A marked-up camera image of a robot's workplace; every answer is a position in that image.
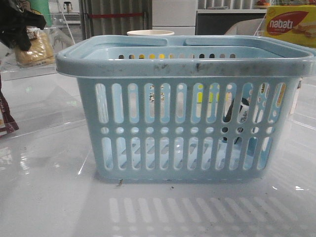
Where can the packaged bread slice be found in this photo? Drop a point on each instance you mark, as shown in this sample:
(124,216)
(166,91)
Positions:
(40,52)

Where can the brown snack packet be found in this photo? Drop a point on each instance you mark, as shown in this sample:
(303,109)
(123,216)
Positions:
(7,122)

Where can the white paper cup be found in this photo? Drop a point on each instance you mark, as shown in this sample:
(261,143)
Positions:
(150,33)

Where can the green cartoon poster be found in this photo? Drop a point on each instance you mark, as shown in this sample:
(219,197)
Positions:
(42,7)

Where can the yellow nabati wafer box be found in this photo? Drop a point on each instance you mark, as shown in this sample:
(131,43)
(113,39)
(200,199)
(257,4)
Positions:
(292,23)

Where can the white drawer cabinet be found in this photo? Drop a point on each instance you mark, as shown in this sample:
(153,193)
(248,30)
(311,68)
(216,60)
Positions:
(178,16)

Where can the light blue plastic basket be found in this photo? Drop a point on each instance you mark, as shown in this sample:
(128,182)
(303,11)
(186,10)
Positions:
(154,106)

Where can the black white tissue pack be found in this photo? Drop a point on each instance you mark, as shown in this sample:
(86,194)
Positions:
(242,117)

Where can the clear acrylic display stand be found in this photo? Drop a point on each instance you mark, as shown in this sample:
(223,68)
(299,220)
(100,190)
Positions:
(60,38)

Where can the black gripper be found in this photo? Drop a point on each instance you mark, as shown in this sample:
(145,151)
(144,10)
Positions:
(13,24)

